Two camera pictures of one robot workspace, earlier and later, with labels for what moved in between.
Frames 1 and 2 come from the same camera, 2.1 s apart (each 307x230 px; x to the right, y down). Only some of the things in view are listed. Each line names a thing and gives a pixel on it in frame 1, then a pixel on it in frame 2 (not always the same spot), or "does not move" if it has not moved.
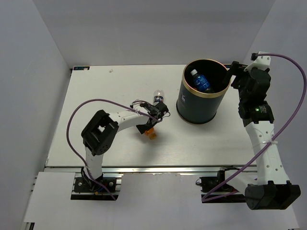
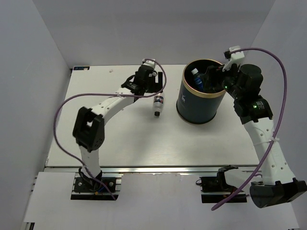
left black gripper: x=141 y=128 to x=155 y=86
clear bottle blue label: x=201 y=83 does not move
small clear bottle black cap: x=158 y=97 does not move
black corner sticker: x=81 y=68 does not move
